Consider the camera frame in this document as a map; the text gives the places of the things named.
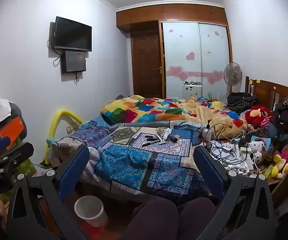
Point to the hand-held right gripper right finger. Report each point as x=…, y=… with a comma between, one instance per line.
x=210, y=170

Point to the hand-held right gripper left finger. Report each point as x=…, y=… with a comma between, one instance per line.
x=74, y=170

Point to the white waste bin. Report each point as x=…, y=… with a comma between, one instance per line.
x=91, y=211

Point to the brown thread spool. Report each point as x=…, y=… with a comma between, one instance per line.
x=174, y=138

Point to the white tube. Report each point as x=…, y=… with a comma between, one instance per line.
x=162, y=137

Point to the orange box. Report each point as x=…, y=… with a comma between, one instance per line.
x=11, y=128

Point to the green patterned box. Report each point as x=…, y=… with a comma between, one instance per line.
x=27, y=166

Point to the white shopping bag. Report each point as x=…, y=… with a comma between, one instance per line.
x=39, y=171

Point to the teal cloth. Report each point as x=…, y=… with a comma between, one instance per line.
x=51, y=143

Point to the clear pump bottle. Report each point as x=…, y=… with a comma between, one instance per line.
x=208, y=132

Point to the person's right leg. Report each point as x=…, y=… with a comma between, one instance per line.
x=196, y=217

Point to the person's leg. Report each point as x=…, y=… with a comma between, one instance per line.
x=154, y=220
x=196, y=217

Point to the white spotted plush toy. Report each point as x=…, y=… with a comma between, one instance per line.
x=259, y=157

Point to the blue patchwork bed sheet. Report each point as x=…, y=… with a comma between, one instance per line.
x=124, y=160

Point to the white cat plush toy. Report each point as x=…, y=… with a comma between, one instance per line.
x=257, y=145

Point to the yellow plush toy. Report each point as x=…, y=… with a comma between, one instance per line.
x=277, y=168

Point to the dark spiky plant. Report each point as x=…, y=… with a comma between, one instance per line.
x=215, y=97

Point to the red plush toy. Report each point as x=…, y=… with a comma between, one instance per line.
x=257, y=113

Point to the person's left leg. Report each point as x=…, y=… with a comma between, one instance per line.
x=154, y=220

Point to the black striped clothes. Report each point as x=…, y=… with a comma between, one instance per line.
x=241, y=101

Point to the blue-grey patterned bolster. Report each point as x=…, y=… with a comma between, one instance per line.
x=146, y=125

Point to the colourful patch blanket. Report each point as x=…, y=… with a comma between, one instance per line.
x=159, y=107

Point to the white box appliance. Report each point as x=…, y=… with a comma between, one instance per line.
x=192, y=90

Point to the dark grey cloth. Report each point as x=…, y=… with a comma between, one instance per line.
x=120, y=97

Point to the standing fan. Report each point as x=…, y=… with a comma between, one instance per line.
x=232, y=74

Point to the wooden headboard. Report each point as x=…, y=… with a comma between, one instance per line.
x=276, y=90

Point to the small black monitor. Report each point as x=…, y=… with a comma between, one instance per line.
x=73, y=61

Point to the pink heart stickers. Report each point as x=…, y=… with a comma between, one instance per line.
x=190, y=55

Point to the frosted sliding wardrobe door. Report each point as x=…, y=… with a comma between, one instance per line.
x=214, y=52
x=179, y=45

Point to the brown wooden door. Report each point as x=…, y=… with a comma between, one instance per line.
x=146, y=62

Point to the wooden overhead cabinet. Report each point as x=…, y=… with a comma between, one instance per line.
x=171, y=12

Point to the yellow foam padded rail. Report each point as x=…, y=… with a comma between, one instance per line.
x=59, y=115

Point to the grey wall mount plate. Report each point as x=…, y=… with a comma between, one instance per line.
x=52, y=35

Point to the black wall television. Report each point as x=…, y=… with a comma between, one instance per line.
x=72, y=33

